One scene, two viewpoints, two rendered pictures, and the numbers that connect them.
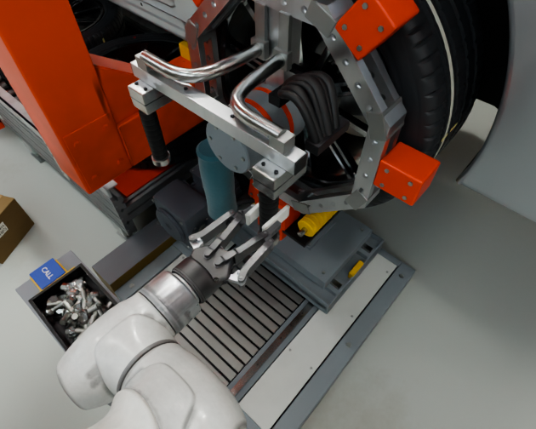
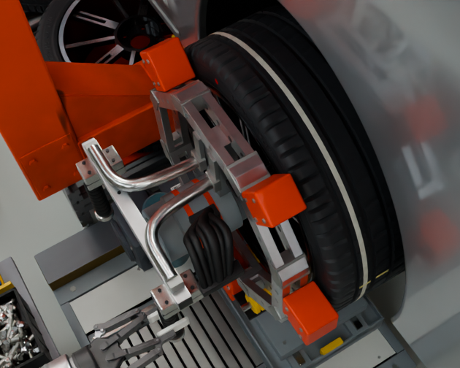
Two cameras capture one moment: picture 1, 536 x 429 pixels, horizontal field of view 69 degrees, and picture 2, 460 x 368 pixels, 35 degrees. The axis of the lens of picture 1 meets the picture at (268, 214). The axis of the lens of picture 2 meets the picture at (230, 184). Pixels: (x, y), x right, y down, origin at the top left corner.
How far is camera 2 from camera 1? 91 cm
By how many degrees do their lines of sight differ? 14
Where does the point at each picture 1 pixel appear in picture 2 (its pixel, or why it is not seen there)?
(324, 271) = (285, 342)
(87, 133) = (44, 152)
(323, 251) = not seen: hidden behind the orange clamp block
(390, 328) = not seen: outside the picture
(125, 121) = (87, 136)
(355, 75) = (257, 231)
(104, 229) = (59, 201)
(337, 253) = not seen: hidden behind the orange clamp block
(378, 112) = (274, 266)
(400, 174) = (294, 317)
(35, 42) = (6, 90)
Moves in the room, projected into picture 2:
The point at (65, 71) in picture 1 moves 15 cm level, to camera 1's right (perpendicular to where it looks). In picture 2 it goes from (31, 107) to (89, 121)
